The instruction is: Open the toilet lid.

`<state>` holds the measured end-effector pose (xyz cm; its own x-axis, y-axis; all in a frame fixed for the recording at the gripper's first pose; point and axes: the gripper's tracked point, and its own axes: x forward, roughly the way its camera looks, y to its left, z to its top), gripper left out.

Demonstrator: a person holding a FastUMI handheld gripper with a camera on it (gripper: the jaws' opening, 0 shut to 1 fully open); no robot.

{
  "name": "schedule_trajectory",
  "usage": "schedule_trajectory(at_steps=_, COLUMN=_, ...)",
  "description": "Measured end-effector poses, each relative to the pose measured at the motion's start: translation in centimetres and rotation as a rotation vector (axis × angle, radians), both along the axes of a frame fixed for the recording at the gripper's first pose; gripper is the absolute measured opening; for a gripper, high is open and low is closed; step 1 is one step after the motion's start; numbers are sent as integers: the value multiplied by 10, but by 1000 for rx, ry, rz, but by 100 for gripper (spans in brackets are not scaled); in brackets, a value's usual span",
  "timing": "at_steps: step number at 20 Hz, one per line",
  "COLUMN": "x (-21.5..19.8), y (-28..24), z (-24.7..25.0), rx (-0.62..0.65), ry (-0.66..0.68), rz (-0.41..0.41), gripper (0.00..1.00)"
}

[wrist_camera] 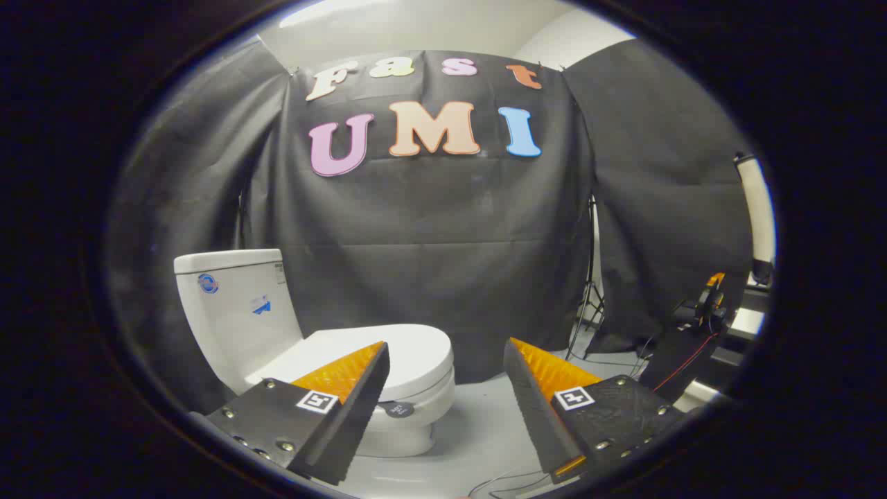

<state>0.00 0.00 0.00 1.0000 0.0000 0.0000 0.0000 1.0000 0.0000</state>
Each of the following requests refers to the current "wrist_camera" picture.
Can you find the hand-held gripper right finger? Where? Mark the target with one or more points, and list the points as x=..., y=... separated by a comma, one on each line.
x=530, y=409

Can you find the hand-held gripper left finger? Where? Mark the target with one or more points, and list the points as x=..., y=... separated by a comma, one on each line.
x=360, y=409

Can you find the black round lid pull tab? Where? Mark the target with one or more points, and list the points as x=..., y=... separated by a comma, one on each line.
x=397, y=409

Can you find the white toilet lid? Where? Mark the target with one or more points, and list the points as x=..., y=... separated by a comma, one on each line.
x=416, y=353

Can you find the white toilet seat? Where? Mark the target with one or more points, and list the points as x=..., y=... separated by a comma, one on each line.
x=438, y=396

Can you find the white ceramic toilet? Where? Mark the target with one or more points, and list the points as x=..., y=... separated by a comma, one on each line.
x=235, y=326

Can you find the white toilet tank cover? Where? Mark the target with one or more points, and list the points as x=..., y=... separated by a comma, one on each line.
x=225, y=260

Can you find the black and orange gripper device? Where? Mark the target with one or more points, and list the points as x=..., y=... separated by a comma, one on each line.
x=682, y=360

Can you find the black backdrop cloth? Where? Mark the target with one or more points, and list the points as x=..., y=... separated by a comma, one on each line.
x=429, y=235
x=187, y=173
x=658, y=194

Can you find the black metal rack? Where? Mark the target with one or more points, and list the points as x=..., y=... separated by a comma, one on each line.
x=752, y=299

